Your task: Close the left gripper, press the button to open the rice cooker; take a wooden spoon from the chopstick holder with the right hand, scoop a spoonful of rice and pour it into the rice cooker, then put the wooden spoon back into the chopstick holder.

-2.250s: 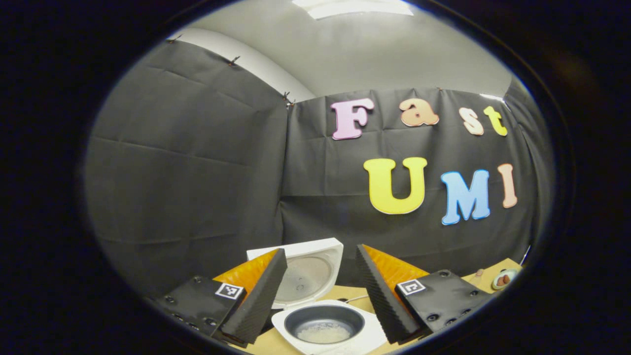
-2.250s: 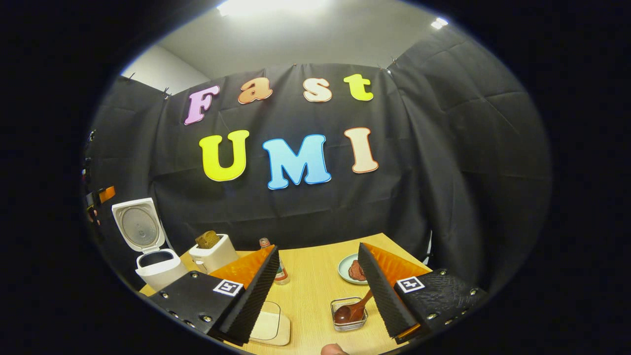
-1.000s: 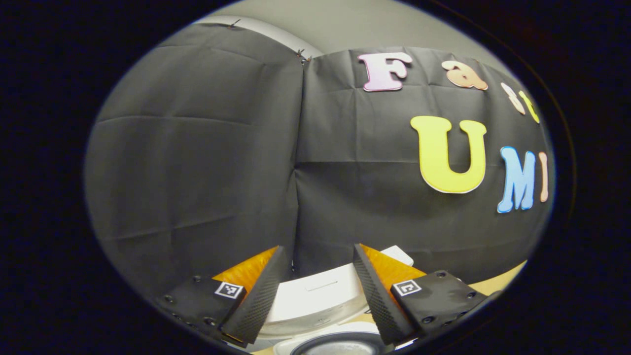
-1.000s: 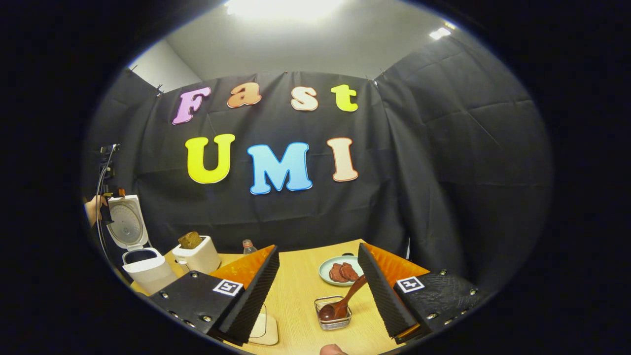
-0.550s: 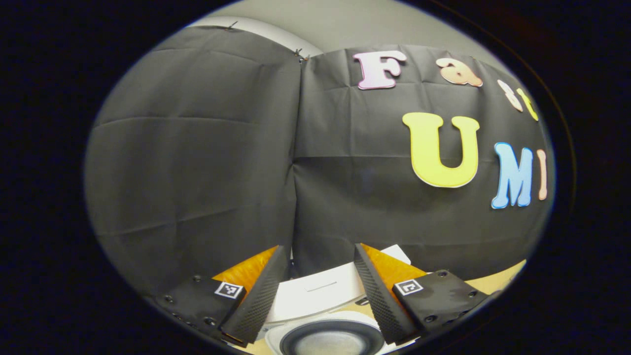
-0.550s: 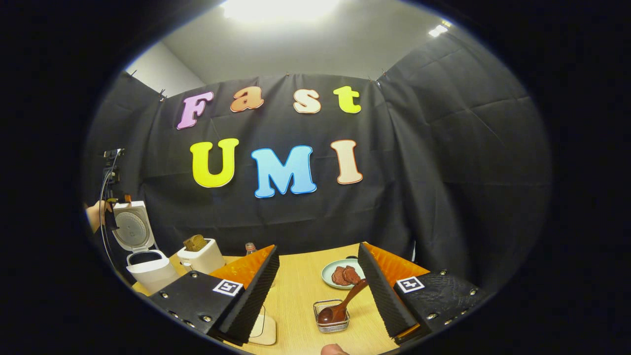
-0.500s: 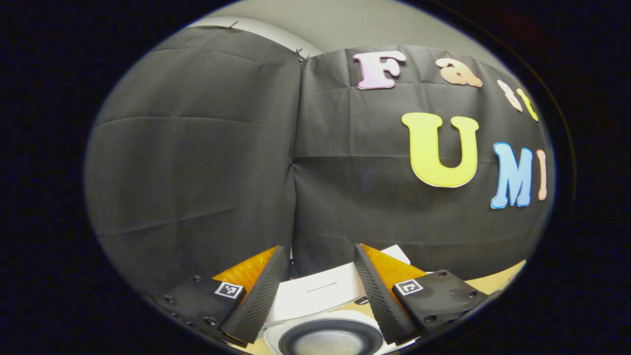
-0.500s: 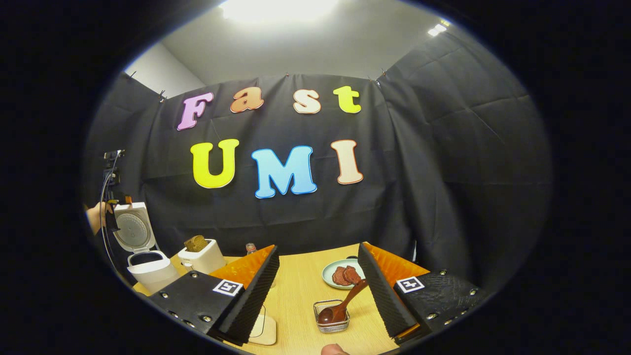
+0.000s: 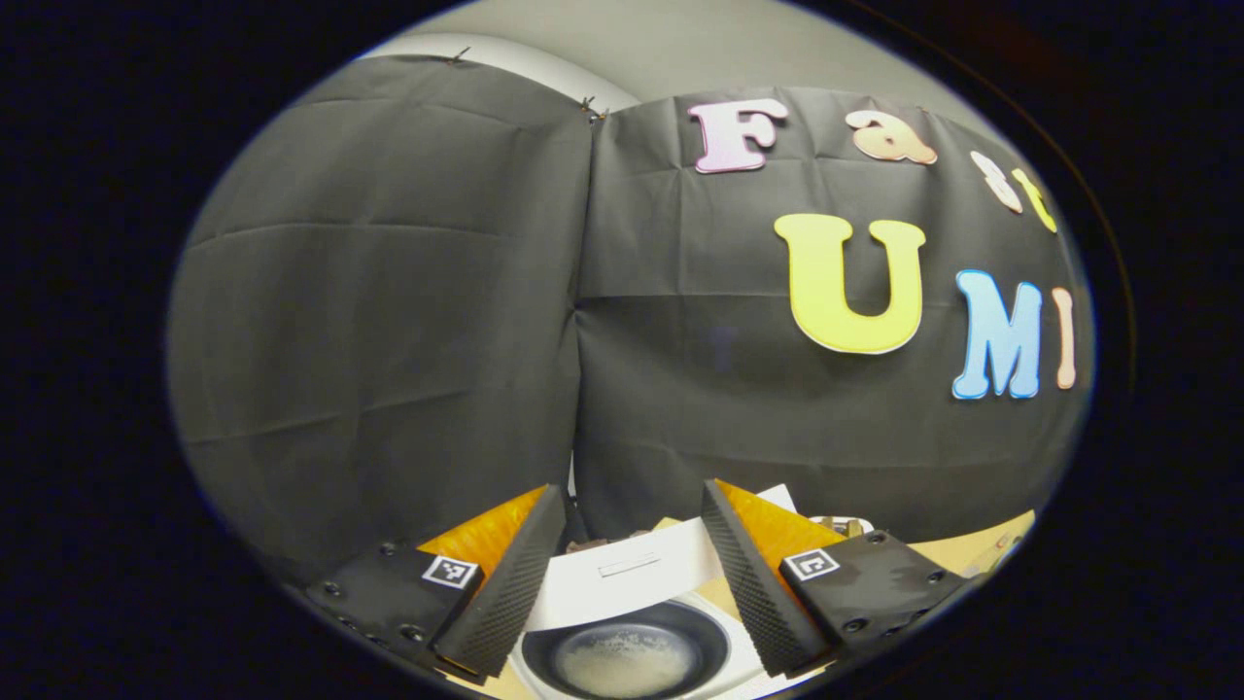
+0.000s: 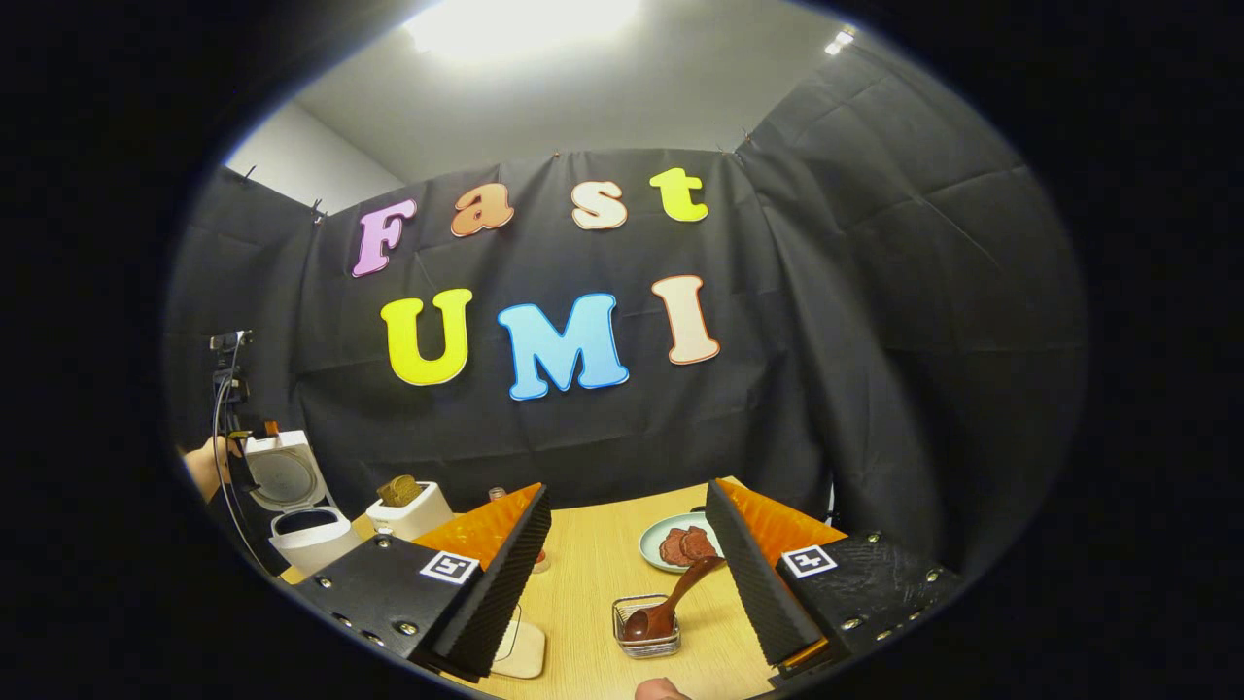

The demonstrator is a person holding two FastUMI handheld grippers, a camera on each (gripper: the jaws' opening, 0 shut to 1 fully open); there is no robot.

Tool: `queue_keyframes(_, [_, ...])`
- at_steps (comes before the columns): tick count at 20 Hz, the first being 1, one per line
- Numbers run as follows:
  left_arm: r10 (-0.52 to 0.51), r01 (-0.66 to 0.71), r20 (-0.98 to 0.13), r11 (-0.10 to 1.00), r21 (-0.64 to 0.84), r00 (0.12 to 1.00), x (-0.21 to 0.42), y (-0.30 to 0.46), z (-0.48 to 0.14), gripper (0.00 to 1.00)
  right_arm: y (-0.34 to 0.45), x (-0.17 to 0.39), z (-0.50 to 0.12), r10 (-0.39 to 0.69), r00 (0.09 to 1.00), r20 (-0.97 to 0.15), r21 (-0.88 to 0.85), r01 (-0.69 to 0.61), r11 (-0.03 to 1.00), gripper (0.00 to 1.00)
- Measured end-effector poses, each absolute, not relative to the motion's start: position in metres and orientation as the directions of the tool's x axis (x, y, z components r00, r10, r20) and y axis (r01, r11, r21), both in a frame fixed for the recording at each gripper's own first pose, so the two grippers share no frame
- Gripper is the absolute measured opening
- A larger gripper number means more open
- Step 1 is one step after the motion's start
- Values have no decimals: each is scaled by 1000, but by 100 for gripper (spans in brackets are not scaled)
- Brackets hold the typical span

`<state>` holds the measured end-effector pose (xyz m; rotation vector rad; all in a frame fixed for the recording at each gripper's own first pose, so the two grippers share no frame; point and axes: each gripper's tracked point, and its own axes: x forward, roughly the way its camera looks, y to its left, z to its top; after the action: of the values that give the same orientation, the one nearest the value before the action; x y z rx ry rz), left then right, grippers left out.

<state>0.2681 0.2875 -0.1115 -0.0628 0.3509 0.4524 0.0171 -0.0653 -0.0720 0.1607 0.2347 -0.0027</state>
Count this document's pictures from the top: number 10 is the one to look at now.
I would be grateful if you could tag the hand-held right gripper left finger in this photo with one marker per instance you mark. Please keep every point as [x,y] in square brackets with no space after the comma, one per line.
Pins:
[505,593]

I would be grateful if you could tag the clear plastic water bottle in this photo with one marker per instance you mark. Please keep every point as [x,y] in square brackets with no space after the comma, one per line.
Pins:
[498,493]

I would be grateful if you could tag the white toaster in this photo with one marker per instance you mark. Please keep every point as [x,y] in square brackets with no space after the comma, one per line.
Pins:
[423,515]

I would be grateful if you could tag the dark wooden spoon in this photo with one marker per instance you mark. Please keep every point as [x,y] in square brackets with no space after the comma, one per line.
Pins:
[641,624]

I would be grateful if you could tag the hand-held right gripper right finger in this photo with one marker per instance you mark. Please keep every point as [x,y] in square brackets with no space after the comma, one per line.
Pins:
[753,583]

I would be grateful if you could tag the light green plate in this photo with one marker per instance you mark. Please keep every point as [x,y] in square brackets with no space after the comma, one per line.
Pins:
[651,535]

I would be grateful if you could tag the brown bread slice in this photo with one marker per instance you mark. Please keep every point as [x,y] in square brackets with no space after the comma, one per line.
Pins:
[398,491]

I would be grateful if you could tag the black backdrop cloth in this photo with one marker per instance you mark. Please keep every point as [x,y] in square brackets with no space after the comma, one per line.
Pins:
[855,340]

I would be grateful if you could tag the white rice cooker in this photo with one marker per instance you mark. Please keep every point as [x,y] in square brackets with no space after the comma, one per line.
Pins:
[311,544]

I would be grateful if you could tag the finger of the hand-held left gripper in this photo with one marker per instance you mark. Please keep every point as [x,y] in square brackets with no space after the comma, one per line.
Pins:
[269,429]

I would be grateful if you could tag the large ceiling light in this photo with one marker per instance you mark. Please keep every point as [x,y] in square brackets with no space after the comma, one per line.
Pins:
[520,24]

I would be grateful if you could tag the clear rice container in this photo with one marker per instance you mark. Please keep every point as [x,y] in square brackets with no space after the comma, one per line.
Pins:
[520,651]

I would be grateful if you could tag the small ceiling light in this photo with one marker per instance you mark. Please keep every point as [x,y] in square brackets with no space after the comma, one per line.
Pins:
[839,42]

